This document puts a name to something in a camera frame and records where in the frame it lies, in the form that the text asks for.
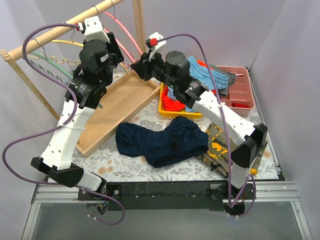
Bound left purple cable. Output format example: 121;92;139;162
2;22;125;226

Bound grey garment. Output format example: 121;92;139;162
209;64;237;97

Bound pink wavy hanger front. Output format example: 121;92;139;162
115;38;139;63

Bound camouflage shorts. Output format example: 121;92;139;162
194;122;269;179

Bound orange shorts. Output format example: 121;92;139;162
162;60;215;113

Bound green wavy hanger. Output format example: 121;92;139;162
27;51;104;110

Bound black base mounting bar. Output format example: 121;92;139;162
77;180;255;212

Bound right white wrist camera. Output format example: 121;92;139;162
145;31;167;61

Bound pink divided tray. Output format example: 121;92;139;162
217;65;255;117

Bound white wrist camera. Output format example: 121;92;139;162
145;31;167;61
76;16;110;43

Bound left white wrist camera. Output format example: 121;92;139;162
76;16;110;43

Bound yellow plastic bin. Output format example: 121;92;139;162
158;83;203;119

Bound light blue shorts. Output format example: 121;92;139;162
161;56;229;102

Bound navy blue shorts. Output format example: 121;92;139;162
115;116;209;168

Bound pink wavy hanger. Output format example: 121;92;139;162
115;38;139;63
103;11;143;55

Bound pink wavy hanger rear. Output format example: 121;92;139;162
103;11;143;55

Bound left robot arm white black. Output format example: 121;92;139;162
30;32;124;200

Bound red cloth in tray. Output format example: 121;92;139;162
231;101;251;109

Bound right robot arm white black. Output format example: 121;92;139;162
130;51;268;199

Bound wooden clothes rack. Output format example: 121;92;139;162
0;0;161;157

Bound yellow wavy hanger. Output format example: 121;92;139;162
27;39;131;75

